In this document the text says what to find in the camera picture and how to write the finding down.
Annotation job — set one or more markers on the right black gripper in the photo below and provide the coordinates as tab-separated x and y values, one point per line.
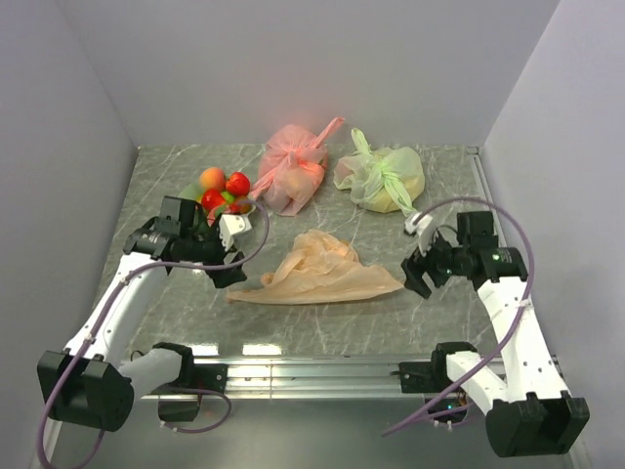
413	271

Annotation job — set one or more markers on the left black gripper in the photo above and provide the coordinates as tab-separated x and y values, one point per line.
226	277

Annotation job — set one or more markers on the orange plastic bag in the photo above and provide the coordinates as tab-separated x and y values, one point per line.
319	269

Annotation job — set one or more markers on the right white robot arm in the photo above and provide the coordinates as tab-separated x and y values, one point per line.
529	411

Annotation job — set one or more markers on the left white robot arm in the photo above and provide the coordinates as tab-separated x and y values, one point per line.
87	383

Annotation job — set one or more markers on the small orange fake fruit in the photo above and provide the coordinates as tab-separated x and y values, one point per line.
241	205

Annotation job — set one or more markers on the red fake fruit front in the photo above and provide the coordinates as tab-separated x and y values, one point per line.
212	199

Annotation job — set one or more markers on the red fake fruit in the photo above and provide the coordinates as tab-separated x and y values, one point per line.
212	199
238	184

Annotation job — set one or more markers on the red fake fruit top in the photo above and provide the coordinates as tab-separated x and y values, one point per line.
238	184

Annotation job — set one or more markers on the orange fake peach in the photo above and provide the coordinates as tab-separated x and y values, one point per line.
212	178

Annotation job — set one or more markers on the green tied plastic bag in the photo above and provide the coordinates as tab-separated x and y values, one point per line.
380	180

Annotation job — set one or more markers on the pink tied plastic bag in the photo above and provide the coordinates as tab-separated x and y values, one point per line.
293	167

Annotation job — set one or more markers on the light green plate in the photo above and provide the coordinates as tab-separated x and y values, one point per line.
193	191

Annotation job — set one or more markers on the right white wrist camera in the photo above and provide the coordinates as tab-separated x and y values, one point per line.
419	224

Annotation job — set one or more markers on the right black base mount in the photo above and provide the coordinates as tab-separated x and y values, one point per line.
419	378

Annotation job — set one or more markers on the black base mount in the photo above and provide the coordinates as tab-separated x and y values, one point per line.
180	402
419	378

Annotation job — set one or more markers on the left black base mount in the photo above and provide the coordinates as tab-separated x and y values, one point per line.
180	402

